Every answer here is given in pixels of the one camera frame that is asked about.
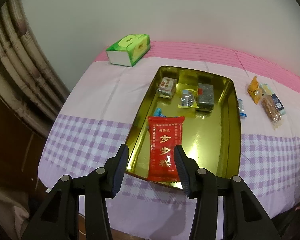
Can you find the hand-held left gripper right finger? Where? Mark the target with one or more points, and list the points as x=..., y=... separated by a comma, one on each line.
x=183, y=172

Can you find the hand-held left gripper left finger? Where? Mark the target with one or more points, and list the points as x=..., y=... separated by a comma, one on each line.
x=121, y=170

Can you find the red snack packet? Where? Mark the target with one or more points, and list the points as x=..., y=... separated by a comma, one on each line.
x=162, y=140

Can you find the maroon and gold tin box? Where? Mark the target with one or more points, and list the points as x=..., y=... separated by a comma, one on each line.
x=210, y=135

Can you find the yellow candy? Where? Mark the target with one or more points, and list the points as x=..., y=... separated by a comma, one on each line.
x=187, y=100

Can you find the dark green red-label cake packet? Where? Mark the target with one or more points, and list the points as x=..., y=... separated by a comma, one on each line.
x=205, y=97

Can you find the clear candy with blue ends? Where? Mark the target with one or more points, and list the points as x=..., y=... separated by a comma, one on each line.
x=241, y=108

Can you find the brown gold-print cake packet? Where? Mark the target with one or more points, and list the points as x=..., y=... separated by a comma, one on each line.
x=167, y=87

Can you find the clear pastry packet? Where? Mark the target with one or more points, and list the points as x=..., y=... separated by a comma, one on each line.
x=271, y=108

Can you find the orange yellow snack packet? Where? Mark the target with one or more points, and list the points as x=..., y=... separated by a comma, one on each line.
x=254, y=90

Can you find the blue cracker packet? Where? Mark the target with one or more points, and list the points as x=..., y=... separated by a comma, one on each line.
x=277, y=102

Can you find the pink and purple checked tablecloth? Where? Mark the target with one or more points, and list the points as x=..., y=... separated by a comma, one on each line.
x=90, y=135

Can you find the brown wooden furniture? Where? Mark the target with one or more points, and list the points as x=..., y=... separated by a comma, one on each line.
x=10, y=150

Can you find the green tissue box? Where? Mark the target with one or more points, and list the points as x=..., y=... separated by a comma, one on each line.
x=130, y=47

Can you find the beige patterned curtain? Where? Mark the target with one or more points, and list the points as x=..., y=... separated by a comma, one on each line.
x=20, y=62

